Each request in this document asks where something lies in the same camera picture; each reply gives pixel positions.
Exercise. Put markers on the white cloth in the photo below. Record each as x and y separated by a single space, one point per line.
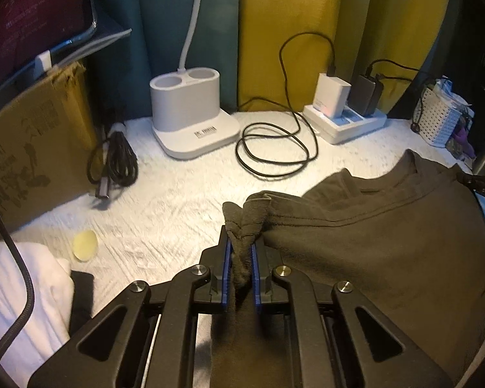
8 291

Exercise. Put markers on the white plastic basket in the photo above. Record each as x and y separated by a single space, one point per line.
440 125

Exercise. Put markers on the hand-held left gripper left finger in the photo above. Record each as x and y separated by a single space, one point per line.
226 275

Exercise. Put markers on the round yellow sticker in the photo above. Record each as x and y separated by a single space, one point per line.
85 246

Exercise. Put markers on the teal curtain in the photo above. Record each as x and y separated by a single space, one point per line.
153 28

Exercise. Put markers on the white power strip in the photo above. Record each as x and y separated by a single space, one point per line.
347 129

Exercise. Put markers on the blue white packet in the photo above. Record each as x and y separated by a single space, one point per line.
448 93

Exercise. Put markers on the purple toy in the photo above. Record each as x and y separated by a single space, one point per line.
462 133

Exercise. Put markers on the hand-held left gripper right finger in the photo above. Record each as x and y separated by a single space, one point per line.
255 279

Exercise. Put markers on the brown t-shirt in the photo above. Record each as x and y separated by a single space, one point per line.
367 250

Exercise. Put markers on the white charger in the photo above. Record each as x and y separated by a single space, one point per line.
331 95

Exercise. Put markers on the cardboard box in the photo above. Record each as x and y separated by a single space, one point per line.
32 149

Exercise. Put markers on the tablet with red screen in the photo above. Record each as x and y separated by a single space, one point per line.
36 8

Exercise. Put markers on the black charger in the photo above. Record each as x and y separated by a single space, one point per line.
363 93

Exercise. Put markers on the white textured cover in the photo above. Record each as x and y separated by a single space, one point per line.
165 210

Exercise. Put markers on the black cloth strip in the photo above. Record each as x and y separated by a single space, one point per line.
82 295

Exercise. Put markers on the white desk lamp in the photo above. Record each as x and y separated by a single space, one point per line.
186 101

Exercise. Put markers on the yellow curtain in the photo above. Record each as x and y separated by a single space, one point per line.
291 8

